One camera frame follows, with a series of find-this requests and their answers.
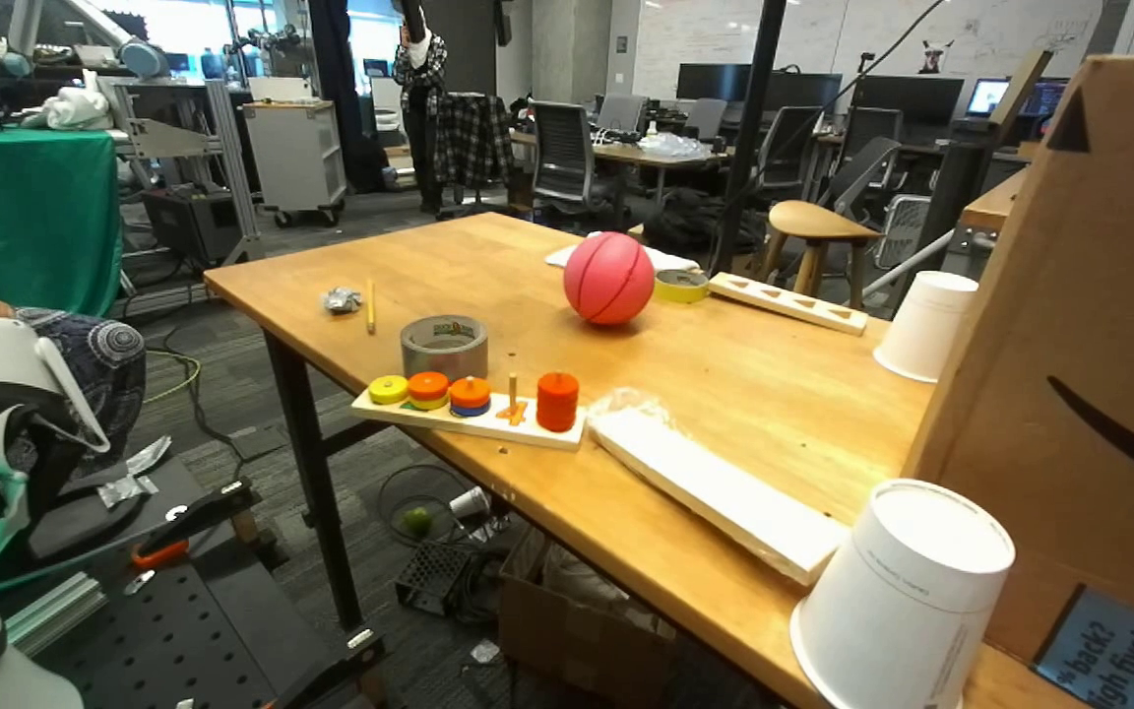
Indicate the pink rubber ball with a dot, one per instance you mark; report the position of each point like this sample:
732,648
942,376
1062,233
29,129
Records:
603,297

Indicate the crumpled foil ball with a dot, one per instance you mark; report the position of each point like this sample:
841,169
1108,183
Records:
346,300

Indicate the red cylinder block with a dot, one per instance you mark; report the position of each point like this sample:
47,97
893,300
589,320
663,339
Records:
556,400

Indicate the yellow pencil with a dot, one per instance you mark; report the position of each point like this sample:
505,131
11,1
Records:
373,309

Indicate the black office chair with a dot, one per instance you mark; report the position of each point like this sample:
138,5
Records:
565,157

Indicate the wooden strip with holes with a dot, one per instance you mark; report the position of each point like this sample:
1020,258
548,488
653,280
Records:
789,307

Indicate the white rectangular block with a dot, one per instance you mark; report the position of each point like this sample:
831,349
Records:
767,522

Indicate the round wooden stool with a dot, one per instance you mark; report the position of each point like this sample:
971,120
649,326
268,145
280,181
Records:
816,231

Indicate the white rolling cabinet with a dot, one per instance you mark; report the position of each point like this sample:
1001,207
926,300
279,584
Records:
296,161

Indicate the white paper cup far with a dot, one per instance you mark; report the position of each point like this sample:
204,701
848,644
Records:
926,326

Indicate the white paper cup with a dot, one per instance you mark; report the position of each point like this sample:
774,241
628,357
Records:
902,605
926,326

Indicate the black vertical pole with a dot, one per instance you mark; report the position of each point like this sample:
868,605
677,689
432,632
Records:
751,123

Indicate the white paper cup near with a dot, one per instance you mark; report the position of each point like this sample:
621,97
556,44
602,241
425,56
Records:
902,605

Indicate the cardboard amazon box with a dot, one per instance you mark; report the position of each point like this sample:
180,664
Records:
1032,414

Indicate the green cloth covered table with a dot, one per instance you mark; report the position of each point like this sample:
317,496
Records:
61,231

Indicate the grey duct tape roll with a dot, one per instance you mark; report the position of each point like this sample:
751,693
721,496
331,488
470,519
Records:
449,343

